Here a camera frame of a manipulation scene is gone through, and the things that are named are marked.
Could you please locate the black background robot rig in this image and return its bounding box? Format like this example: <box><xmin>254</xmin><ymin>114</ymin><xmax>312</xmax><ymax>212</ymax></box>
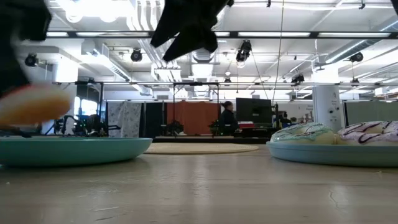
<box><xmin>53</xmin><ymin>114</ymin><xmax>121</xmax><ymax>138</ymax></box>

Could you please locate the lavender donut with chocolate stripes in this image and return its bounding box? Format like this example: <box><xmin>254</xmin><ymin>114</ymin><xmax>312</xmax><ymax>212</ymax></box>
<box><xmin>335</xmin><ymin>120</ymin><xmax>398</xmax><ymax>147</ymax></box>

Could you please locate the patterned grey curtain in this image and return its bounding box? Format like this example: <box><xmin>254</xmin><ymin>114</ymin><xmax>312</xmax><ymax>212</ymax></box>
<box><xmin>107</xmin><ymin>101</ymin><xmax>142</xmax><ymax>138</ymax></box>

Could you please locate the red frosted donut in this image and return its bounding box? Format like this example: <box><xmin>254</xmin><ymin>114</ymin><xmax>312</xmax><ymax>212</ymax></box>
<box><xmin>0</xmin><ymin>84</ymin><xmax>72</xmax><ymax>126</ymax></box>

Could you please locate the black ceiling spotlight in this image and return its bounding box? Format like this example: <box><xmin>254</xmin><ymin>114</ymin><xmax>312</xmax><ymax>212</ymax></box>
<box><xmin>349</xmin><ymin>51</ymin><xmax>364</xmax><ymax>63</ymax></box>
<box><xmin>130</xmin><ymin>47</ymin><xmax>144</xmax><ymax>63</ymax></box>
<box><xmin>290</xmin><ymin>73</ymin><xmax>305</xmax><ymax>85</ymax></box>
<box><xmin>235</xmin><ymin>39</ymin><xmax>253</xmax><ymax>63</ymax></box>
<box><xmin>24</xmin><ymin>53</ymin><xmax>39</xmax><ymax>67</ymax></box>

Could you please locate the black monitor screen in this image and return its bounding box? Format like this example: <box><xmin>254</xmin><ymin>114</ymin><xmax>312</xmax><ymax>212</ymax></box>
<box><xmin>235</xmin><ymin>97</ymin><xmax>273</xmax><ymax>124</ymax></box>

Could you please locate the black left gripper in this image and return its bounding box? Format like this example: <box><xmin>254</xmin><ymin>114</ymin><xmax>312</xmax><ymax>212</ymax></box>
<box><xmin>0</xmin><ymin>0</ymin><xmax>52</xmax><ymax>97</ymax></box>

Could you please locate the hanging thin cable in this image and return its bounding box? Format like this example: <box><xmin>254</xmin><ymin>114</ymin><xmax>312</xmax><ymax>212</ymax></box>
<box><xmin>271</xmin><ymin>0</ymin><xmax>285</xmax><ymax>103</ymax></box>

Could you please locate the round beige floor mat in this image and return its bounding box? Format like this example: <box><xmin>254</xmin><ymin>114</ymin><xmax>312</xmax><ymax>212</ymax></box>
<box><xmin>144</xmin><ymin>142</ymin><xmax>259</xmax><ymax>156</ymax></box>

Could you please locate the black ceiling light rail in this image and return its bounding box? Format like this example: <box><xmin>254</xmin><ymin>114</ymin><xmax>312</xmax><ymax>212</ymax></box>
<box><xmin>45</xmin><ymin>30</ymin><xmax>398</xmax><ymax>40</ymax></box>

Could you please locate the person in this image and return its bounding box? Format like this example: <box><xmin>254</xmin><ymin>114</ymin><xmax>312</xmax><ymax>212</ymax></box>
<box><xmin>279</xmin><ymin>111</ymin><xmax>292</xmax><ymax>129</ymax></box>
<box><xmin>218</xmin><ymin>101</ymin><xmax>241</xmax><ymax>137</ymax></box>

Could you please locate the black curtain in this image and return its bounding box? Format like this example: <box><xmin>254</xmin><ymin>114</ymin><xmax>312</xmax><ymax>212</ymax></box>
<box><xmin>144</xmin><ymin>102</ymin><xmax>164</xmax><ymax>138</ymax></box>

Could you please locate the teal round plate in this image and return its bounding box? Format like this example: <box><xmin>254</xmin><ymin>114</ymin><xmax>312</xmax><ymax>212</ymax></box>
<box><xmin>266</xmin><ymin>141</ymin><xmax>398</xmax><ymax>168</ymax></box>
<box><xmin>0</xmin><ymin>136</ymin><xmax>153</xmax><ymax>167</ymax></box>

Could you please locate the mint donut with chocolate stripes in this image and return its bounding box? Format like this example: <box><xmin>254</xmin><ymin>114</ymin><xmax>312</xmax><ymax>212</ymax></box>
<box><xmin>269</xmin><ymin>122</ymin><xmax>336</xmax><ymax>146</ymax></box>

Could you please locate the white round pillar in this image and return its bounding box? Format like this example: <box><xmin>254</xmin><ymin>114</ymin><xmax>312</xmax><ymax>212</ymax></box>
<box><xmin>312</xmin><ymin>85</ymin><xmax>343</xmax><ymax>132</ymax></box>

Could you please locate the green partition wall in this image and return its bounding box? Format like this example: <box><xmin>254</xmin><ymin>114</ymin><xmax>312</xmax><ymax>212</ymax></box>
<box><xmin>345</xmin><ymin>101</ymin><xmax>398</xmax><ymax>126</ymax></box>

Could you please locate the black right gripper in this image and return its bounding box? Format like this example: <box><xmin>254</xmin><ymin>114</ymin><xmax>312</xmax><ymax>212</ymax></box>
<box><xmin>150</xmin><ymin>0</ymin><xmax>234</xmax><ymax>62</ymax></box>

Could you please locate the orange curtain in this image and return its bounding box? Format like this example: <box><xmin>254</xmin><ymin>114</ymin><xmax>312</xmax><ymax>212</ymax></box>
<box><xmin>166</xmin><ymin>101</ymin><xmax>220</xmax><ymax>136</ymax></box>

